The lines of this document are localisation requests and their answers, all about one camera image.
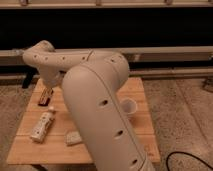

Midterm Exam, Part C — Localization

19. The black cable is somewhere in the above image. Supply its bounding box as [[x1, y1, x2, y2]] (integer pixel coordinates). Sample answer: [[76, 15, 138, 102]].
[[165, 151, 213, 171]]

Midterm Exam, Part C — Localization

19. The white sponge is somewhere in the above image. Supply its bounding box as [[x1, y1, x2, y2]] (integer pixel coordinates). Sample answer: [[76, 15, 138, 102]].
[[66, 131, 82, 146]]

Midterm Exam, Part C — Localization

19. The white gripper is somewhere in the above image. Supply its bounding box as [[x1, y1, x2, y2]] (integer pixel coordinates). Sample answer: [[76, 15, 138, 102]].
[[39, 68, 62, 88]]

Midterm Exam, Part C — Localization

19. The clear plastic cup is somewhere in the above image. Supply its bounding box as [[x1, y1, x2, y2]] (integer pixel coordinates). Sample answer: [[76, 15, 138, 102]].
[[120, 98, 138, 120]]

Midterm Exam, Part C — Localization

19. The white tube bottle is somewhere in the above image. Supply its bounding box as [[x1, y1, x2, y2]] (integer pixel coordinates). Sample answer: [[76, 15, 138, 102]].
[[30, 106, 55, 143]]

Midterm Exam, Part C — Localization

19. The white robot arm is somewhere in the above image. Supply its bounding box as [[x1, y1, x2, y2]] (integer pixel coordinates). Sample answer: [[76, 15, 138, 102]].
[[23, 40, 155, 171]]

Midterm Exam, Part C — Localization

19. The wooden table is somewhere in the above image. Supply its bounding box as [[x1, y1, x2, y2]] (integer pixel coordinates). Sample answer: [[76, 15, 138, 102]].
[[7, 77, 160, 165]]

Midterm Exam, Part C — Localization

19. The long wooden beam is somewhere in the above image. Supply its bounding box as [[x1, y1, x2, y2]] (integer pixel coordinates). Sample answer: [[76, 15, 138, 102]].
[[0, 46, 213, 66]]

